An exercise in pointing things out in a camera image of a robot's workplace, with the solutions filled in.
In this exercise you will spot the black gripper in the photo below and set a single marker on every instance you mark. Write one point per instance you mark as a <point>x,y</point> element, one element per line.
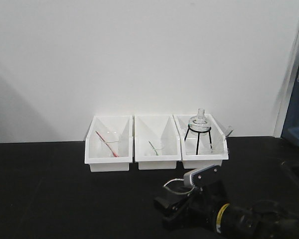
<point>201,206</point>

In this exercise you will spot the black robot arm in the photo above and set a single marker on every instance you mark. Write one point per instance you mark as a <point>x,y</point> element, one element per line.
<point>264,220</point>

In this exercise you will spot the right white plastic bin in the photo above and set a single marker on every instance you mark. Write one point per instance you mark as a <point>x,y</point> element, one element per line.
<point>205,156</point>

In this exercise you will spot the white plastic bin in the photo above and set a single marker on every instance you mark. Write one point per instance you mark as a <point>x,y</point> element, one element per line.
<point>205,156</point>
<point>98,156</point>
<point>161,132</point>

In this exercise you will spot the middle white plastic bin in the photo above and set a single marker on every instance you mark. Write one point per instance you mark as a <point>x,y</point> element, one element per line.
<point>161,132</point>

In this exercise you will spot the round glass flask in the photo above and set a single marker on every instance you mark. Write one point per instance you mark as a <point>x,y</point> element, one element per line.
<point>199,123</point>

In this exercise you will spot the left white plastic bin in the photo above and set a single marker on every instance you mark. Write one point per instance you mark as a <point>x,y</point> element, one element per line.
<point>98,156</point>

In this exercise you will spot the clear glass test tube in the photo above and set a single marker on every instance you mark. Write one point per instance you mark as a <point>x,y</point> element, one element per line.
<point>218,143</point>

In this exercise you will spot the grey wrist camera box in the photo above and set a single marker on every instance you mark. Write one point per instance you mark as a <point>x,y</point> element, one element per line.
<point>203,178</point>

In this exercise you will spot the black wire tripod stand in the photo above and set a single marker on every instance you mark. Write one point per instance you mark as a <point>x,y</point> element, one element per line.
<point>197,142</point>

